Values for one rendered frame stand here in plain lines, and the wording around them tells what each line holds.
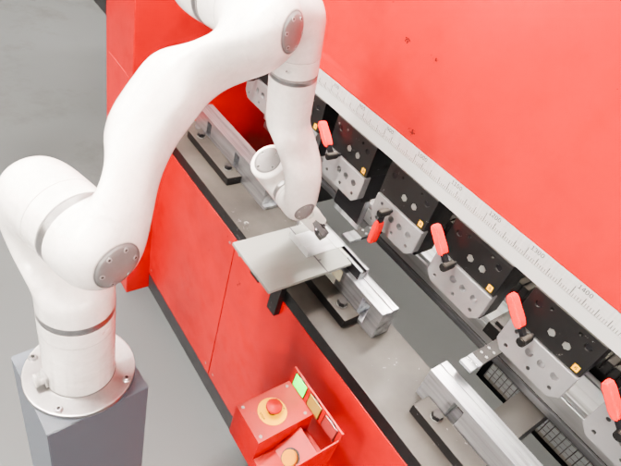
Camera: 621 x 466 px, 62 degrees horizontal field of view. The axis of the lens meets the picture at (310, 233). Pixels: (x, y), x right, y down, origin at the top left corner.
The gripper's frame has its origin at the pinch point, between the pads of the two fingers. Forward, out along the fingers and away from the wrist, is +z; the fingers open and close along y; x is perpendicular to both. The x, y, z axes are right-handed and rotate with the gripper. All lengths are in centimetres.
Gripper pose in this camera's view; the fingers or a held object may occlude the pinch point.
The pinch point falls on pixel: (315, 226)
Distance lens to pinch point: 133.4
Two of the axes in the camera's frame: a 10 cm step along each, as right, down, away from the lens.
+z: 3.2, 4.2, 8.5
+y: -5.6, -6.4, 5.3
